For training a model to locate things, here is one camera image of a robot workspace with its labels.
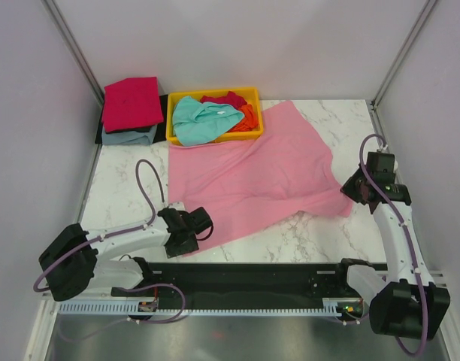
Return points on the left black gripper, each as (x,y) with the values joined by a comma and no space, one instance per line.
(191,245)

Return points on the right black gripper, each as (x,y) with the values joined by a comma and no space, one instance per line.
(348,189)

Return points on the pink t shirt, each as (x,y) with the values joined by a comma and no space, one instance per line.
(247,186)

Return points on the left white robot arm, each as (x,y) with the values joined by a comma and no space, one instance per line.
(78,260)

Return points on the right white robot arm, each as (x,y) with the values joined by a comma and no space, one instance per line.
(406,303)

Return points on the folded grey blue t shirt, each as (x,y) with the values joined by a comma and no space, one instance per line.
(131,137)

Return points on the teal t shirt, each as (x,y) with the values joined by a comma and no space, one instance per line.
(195,123)

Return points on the orange t shirt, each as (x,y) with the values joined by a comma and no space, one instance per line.
(249,122)

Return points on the folded crimson t shirt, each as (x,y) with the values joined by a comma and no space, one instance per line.
(132,103)

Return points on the dark red t shirt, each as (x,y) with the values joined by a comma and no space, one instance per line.
(230,98)

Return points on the yellow plastic bin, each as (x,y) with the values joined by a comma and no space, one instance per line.
(249,93)

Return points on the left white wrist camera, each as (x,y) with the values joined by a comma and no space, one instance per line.
(179,206)

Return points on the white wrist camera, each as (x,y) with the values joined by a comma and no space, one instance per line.
(179,206)
(384,149)

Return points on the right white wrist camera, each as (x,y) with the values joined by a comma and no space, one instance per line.
(384,149)

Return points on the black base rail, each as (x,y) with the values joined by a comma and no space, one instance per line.
(245,285)

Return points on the white slotted cable duct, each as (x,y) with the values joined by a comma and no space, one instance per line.
(138,309)

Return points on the right aluminium frame post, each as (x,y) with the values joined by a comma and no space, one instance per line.
(411,38)

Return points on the aluminium frame post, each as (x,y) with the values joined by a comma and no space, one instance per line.
(58,19)
(411,38)

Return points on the left aluminium frame post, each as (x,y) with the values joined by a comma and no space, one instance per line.
(58,19)

